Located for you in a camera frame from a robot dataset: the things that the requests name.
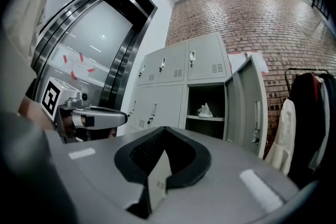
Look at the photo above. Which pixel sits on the white item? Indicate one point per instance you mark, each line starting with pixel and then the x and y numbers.
pixel 205 110

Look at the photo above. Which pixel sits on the black hanging jacket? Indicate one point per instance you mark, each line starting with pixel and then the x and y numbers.
pixel 304 123

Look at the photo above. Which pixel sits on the person's left hand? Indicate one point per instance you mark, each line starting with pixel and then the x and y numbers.
pixel 68 125

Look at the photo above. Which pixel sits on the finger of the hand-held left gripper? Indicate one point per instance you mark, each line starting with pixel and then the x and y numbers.
pixel 110 116

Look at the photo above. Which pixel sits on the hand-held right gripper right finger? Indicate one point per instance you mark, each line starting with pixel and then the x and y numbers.
pixel 223 186

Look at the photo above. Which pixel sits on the grey metal locker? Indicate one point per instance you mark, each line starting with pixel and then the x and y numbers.
pixel 202 63

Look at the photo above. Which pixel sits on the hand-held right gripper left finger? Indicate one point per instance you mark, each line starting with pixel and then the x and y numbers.
pixel 92 173

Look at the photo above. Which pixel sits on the red hanging garment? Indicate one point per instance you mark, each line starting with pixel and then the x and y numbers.
pixel 315 86

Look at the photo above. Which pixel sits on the light grey hanging garment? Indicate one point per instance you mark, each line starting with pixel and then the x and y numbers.
pixel 325 118

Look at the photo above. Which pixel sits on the white paper notice on glass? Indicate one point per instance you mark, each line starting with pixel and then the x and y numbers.
pixel 78 61

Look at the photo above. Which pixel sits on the black clothes rack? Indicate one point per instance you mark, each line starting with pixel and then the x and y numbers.
pixel 288 73

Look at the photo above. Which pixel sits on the grey locker door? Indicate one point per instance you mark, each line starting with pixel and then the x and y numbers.
pixel 246 107

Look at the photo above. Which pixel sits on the red tape strip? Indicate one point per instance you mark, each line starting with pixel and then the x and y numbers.
pixel 90 70
pixel 73 75
pixel 64 59
pixel 81 57

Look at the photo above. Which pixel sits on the black metal railing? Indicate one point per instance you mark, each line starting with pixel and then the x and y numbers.
pixel 320 4

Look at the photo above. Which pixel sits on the cream hanging coat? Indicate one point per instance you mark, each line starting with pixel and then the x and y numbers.
pixel 284 136

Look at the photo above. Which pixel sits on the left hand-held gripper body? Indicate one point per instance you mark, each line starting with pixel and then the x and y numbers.
pixel 52 97

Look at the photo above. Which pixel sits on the person's left forearm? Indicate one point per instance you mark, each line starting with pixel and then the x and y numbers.
pixel 34 112

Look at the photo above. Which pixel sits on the person's white shirt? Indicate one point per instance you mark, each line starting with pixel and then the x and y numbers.
pixel 23 15

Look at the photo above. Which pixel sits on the white paper sheet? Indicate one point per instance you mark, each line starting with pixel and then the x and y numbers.
pixel 236 61
pixel 261 61

